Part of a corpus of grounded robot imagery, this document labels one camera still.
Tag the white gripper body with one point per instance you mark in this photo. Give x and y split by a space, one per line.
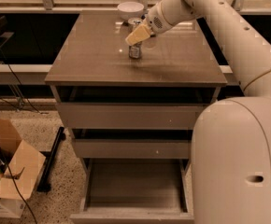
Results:
154 20

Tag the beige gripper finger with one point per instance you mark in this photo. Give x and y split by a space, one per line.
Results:
141 32

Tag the silver redbull can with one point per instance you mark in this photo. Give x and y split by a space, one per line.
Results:
135 50

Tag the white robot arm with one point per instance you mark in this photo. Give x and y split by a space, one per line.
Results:
231 145

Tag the grey drawer cabinet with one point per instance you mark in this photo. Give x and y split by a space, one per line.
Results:
94 67

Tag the top grey drawer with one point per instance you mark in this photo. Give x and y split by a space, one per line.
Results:
141 117

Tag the middle grey drawer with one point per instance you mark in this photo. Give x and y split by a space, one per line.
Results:
132 149

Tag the bottom grey open drawer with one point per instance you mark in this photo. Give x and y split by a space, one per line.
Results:
136 191

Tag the white bowl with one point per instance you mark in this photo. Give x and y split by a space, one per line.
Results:
128 10

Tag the brown cardboard box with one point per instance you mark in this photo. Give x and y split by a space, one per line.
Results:
23 166

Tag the black metal bar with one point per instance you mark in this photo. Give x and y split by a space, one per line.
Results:
44 185

